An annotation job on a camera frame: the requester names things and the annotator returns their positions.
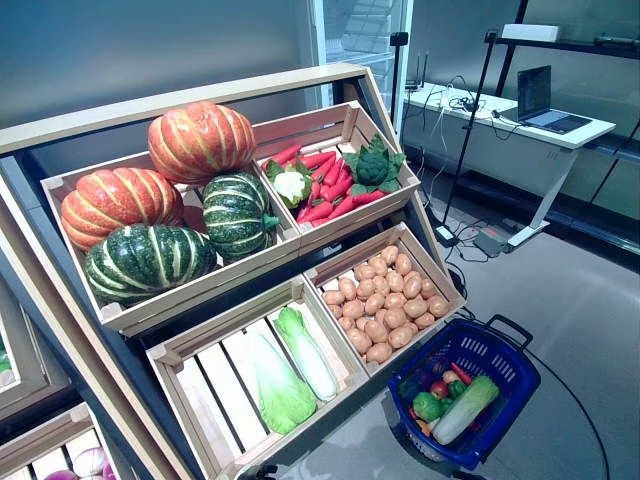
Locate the black tripod stand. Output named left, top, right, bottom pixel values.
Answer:
left=434, top=28, right=501, bottom=246

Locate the orange striped pumpkin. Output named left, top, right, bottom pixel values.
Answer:
left=59, top=167, right=185, bottom=253
left=147, top=100, right=257, bottom=186

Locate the blue plastic shopping basket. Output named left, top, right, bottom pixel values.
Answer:
left=387, top=313, right=542, bottom=472

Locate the green white napa cabbage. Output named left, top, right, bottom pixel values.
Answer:
left=273, top=306, right=339, bottom=403
left=248, top=329, right=319, bottom=435
left=431, top=374, right=501, bottom=446

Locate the bright green round pepper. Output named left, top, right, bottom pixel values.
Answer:
left=412, top=391, right=444, bottom=424

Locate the red chili pepper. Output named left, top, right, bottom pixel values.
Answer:
left=449, top=360, right=474, bottom=386

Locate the wooden potato crate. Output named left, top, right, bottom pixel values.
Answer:
left=302, top=222, right=467, bottom=379

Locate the white office desk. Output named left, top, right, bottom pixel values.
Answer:
left=402, top=82, right=617, bottom=249

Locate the white glass door cabinet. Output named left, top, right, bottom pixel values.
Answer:
left=304, top=0, right=415, bottom=109

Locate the wooden pumpkin crate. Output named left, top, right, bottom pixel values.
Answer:
left=40, top=149, right=301, bottom=337

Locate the wooden dark display stand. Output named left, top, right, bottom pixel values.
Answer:
left=0, top=63, right=469, bottom=480

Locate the wooden carrot crate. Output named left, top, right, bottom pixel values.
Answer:
left=252, top=99, right=421, bottom=251

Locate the white cauliflower with leaves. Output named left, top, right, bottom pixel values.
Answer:
left=263, top=157, right=314, bottom=210

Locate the dark green striped pumpkin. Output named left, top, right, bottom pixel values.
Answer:
left=83, top=223, right=219, bottom=309

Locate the white flat box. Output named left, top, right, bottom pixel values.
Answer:
left=501, top=23, right=560, bottom=44

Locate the green broccoli with leaves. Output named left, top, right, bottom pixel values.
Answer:
left=343, top=133, right=407, bottom=197

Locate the pale pink white onion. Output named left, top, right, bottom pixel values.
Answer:
left=72, top=446, right=109, bottom=476

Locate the green striped pumpkin with stem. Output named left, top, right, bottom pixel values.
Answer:
left=202, top=171, right=281, bottom=264

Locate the black shelf rack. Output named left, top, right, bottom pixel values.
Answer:
left=492, top=0, right=640, bottom=96

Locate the wooden cabbage crate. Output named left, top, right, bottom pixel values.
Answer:
left=145, top=274, right=371, bottom=480

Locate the grey power adapter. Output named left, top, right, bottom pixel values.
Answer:
left=473, top=227, right=516, bottom=259

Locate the black router with antennas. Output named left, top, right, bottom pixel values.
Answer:
left=404, top=49, right=431, bottom=92

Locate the grey open laptop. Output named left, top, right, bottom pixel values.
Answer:
left=501, top=64, right=594, bottom=135

